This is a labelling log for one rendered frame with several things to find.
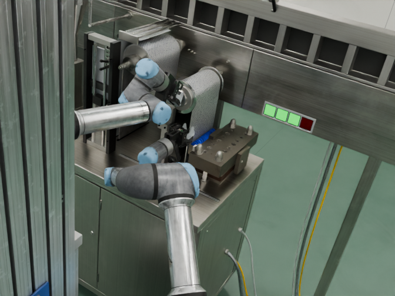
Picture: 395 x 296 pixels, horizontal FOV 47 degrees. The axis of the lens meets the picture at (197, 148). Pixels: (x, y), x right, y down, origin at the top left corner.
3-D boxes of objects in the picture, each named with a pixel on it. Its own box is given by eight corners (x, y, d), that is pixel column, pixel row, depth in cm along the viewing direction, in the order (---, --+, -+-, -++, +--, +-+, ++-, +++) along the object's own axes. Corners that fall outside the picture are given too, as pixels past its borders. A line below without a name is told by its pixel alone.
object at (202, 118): (186, 147, 203) (191, 110, 194) (211, 128, 222) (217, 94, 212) (187, 147, 203) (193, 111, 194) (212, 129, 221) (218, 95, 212)
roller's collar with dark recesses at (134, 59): (121, 69, 197) (122, 55, 194) (130, 66, 202) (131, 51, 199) (133, 73, 195) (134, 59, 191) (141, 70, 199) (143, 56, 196)
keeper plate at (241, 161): (233, 172, 211) (237, 153, 205) (242, 164, 219) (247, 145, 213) (237, 175, 210) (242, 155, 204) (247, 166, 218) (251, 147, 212)
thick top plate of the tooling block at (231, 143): (187, 164, 201) (189, 152, 198) (228, 131, 232) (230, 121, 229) (218, 178, 195) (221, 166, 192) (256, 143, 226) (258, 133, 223)
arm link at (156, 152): (134, 167, 177) (136, 148, 173) (151, 155, 185) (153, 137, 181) (151, 174, 174) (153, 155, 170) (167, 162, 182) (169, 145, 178)
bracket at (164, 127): (152, 166, 208) (158, 107, 192) (160, 161, 213) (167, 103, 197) (161, 170, 206) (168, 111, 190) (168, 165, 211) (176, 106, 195)
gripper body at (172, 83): (184, 86, 183) (174, 74, 172) (175, 104, 182) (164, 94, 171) (168, 80, 186) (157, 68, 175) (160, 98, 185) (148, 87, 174)
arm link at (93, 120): (37, 122, 121) (176, 98, 153) (20, 105, 127) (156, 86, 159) (36, 158, 126) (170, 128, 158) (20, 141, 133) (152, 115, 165)
